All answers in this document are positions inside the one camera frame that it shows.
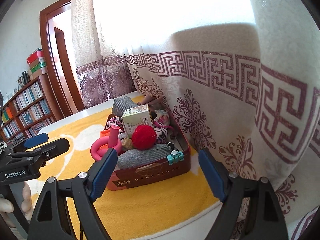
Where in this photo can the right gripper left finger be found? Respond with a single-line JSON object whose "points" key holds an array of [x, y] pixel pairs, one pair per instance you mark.
{"points": [[51, 218]]}

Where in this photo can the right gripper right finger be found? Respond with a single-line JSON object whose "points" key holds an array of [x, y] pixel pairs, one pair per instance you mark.
{"points": [[264, 218]]}

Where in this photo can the pink knotted foam tube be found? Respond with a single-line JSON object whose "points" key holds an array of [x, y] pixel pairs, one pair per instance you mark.
{"points": [[101, 145]]}

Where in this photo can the grey knitted sock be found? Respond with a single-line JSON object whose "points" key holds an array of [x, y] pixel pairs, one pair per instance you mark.
{"points": [[135, 157]]}

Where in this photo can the grey black knitted glove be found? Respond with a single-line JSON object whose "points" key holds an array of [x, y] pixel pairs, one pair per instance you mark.
{"points": [[120, 105]]}

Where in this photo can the yellow white medicine box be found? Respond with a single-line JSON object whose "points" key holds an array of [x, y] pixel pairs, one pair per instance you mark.
{"points": [[134, 117]]}

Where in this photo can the red pompom ball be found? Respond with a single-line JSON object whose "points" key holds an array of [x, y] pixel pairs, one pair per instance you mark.
{"points": [[144, 137]]}

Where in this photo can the left hand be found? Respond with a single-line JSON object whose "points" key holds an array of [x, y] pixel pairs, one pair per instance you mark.
{"points": [[16, 205]]}

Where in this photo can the wooden bookshelf with books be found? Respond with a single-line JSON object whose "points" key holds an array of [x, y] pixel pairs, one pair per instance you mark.
{"points": [[32, 108]]}

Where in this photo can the orange rubber block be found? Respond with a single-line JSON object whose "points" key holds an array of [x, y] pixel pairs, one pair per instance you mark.
{"points": [[105, 133]]}

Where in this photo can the stacked coloured boxes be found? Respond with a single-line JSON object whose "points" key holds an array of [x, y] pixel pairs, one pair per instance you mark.
{"points": [[37, 64]]}

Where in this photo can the teal binder clip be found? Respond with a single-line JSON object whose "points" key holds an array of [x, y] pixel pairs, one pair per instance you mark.
{"points": [[175, 157]]}

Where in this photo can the red metal tin box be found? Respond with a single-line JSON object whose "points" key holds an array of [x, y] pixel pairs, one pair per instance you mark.
{"points": [[157, 170]]}

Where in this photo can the pink leopard plush toy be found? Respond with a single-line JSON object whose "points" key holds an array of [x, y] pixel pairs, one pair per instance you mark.
{"points": [[161, 124]]}

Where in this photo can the patterned white purple curtain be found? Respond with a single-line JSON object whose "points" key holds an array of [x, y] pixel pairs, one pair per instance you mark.
{"points": [[241, 77]]}

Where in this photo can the brown wooden door frame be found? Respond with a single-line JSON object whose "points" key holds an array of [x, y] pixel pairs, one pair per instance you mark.
{"points": [[59, 68]]}

